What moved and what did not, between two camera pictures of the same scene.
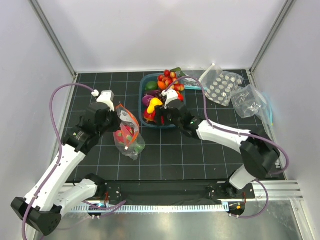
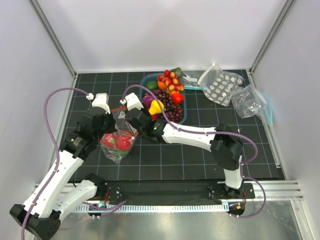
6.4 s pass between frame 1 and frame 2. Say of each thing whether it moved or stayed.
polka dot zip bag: stayed
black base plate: stayed
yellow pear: stayed
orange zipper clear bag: moved
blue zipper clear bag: stayed
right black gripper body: moved
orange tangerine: stayed
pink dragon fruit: moved
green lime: stayed
